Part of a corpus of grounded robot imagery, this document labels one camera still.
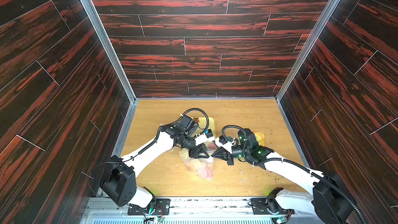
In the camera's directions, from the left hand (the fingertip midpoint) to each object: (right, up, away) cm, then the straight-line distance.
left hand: (207, 153), depth 76 cm
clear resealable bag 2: (+36, +4, +23) cm, 43 cm away
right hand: (+4, 0, +2) cm, 4 cm away
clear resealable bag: (-2, -10, +10) cm, 15 cm away
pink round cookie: (-1, -13, +8) cm, 15 cm away
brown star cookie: (-6, +16, +29) cm, 33 cm away
